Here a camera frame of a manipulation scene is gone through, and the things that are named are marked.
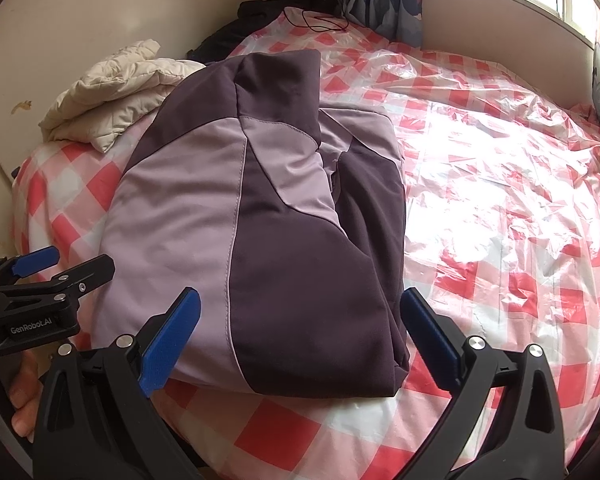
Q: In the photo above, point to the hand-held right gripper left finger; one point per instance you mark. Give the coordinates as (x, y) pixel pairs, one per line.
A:
(172, 340)

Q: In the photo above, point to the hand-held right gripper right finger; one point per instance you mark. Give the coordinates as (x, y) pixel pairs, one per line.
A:
(430, 340)

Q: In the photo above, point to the red checked bed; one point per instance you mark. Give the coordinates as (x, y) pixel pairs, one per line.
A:
(70, 175)

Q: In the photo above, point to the cream puffer jacket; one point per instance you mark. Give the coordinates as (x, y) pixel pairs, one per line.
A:
(120, 90)

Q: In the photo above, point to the black clothes pile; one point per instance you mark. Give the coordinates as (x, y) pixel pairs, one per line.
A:
(260, 10)

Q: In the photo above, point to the person's left hand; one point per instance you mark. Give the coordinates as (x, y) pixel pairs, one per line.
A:
(25, 385)

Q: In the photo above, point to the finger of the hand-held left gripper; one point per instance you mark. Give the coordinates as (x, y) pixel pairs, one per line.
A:
(35, 260)
(87, 270)

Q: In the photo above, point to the blue whale print curtain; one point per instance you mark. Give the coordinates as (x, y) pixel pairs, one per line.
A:
(395, 5)

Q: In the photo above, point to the purple two-tone jacket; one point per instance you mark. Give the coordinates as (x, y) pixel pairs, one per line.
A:
(180, 220)

